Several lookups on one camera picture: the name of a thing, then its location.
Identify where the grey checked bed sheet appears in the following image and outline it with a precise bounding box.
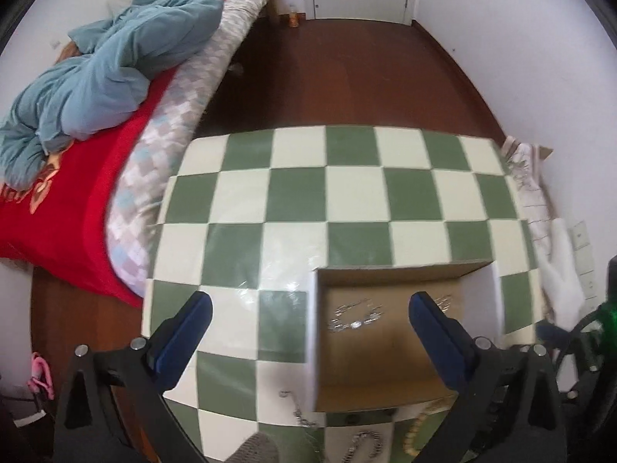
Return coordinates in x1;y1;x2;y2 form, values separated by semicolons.
103;0;276;297

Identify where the thin silver chain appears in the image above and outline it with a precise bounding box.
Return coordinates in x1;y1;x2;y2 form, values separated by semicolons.
278;390;320;429

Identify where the white patterned cloth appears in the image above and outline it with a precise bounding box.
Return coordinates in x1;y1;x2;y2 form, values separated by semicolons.
499;136;586;329

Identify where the cardboard box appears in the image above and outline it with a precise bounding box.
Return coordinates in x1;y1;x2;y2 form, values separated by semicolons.
307;259;506;414

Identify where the teal duvet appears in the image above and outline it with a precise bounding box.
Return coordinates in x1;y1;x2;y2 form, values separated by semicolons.
0;0;278;191

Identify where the chunky silver chain bracelet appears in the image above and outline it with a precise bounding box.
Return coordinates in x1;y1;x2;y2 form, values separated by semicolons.
341;430;383;463

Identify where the white wall socket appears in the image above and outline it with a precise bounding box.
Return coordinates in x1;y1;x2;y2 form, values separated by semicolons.
570;221;593;252

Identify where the grey knitted cloth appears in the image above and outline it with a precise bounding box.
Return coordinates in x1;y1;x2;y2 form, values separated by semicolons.
226;432;280;463

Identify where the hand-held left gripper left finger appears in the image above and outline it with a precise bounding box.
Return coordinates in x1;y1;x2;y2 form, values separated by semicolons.
53;292;214;463

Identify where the green checkered tablecloth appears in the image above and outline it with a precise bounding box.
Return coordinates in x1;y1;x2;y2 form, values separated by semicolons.
141;125;548;463

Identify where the red blanket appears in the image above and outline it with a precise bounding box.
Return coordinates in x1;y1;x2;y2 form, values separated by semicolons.
0;0;258;310

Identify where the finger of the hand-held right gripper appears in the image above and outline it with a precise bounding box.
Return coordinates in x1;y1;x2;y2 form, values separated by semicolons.
536;322;579;348

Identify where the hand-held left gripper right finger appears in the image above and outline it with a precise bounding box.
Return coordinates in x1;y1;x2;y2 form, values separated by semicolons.
409;291;568;463

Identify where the pink plastic clip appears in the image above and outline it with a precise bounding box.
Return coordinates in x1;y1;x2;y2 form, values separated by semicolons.
28;352;56;399

